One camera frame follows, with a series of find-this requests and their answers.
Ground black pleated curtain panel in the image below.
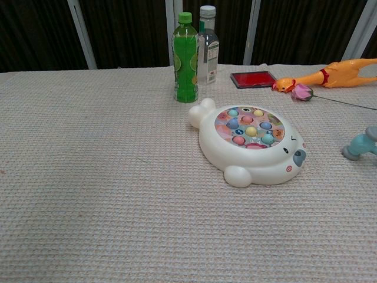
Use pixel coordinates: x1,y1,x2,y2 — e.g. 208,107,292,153
181,0,254,66
250,0,369,66
361,29,377,60
0,0,89,74
79,0,171,70

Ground pink artificial rose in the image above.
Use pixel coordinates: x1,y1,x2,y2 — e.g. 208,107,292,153
290,83,377,111

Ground beige woven tablecloth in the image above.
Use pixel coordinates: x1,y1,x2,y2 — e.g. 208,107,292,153
0,63,377,283

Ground red ink pad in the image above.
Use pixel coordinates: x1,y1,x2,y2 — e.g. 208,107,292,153
230,70,277,89

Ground teal toy hammer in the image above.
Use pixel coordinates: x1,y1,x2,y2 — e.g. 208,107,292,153
341,126,377,166

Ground white seal whack-a-mole toy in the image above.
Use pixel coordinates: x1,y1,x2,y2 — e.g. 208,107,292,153
188,97,307,189

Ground green plastic drink bottle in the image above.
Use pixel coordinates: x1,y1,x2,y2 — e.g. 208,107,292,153
171,11,200,104

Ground white frame post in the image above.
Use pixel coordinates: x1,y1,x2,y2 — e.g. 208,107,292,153
164,0,184,67
67,0,98,70
341,0,377,61
243,0,262,66

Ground orange rubber chicken toy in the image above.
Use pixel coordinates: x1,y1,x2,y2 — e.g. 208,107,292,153
271,58,377,94

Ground clear plastic water bottle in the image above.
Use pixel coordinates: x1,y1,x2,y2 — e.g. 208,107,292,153
196,5,220,86

